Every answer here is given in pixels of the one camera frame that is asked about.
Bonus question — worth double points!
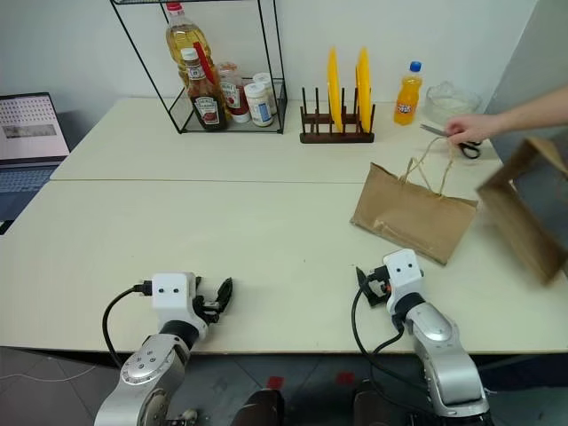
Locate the brown paper bag twine handles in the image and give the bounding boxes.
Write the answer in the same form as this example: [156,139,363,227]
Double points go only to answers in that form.
[475,136,568,285]
[349,136,479,266]

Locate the dark rounded shape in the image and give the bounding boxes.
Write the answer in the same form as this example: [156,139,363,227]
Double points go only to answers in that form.
[353,379,400,426]
[233,389,285,426]

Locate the person's bare hand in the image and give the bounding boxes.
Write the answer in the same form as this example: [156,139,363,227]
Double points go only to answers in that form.
[445,112,495,146]

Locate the glass Heinz ketchup bottle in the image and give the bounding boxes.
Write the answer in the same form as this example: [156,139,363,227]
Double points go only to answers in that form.
[180,47,231,132]

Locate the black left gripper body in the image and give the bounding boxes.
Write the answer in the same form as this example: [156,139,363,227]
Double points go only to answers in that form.
[192,283,224,327]

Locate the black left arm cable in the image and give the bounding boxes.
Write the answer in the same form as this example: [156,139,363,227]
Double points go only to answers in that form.
[101,280,154,369]

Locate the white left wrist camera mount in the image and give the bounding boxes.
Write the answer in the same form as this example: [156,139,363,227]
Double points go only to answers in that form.
[151,272,199,324]

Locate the open laptop computer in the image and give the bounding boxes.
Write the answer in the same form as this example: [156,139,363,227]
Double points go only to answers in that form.
[0,91,72,223]

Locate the red squeeze ketchup bottle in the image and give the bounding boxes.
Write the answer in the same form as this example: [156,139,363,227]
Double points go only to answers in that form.
[217,61,252,124]

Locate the yellow plate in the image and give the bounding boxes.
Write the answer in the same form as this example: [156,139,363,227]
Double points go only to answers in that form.
[355,46,373,133]
[327,46,345,133]

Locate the black handled scissors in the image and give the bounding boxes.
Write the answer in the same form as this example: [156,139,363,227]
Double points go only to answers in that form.
[419,122,484,160]

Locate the dark wooden dish rack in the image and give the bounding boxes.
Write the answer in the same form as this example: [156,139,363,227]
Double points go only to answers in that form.
[299,86,376,145]

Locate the orange soda bottle blue cap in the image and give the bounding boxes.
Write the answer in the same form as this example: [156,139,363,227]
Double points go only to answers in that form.
[393,60,423,127]

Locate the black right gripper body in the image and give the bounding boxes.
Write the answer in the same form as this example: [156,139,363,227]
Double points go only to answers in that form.
[365,264,393,308]

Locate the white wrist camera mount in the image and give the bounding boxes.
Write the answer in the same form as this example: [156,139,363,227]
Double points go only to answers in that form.
[382,248,425,314]
[151,272,199,324]

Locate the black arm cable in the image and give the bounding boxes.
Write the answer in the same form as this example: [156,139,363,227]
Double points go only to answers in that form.
[101,280,154,369]
[351,288,430,396]

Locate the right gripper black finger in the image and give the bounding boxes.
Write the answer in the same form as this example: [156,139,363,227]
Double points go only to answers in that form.
[354,265,374,308]

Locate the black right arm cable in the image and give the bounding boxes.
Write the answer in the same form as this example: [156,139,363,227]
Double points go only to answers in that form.
[351,288,430,396]

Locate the white seasoning jar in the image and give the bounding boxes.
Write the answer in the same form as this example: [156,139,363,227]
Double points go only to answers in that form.
[252,72,279,114]
[243,82,275,128]

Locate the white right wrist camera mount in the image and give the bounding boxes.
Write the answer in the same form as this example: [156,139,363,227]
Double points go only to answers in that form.
[382,248,425,314]

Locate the large cooking oil bottle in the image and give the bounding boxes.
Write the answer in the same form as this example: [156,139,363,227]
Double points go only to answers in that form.
[165,2,217,90]

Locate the clear glass bowl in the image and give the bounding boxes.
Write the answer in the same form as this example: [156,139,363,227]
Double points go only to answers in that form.
[424,82,483,125]

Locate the black wire shelf rack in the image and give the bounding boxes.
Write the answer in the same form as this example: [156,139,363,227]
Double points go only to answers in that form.
[110,0,288,135]

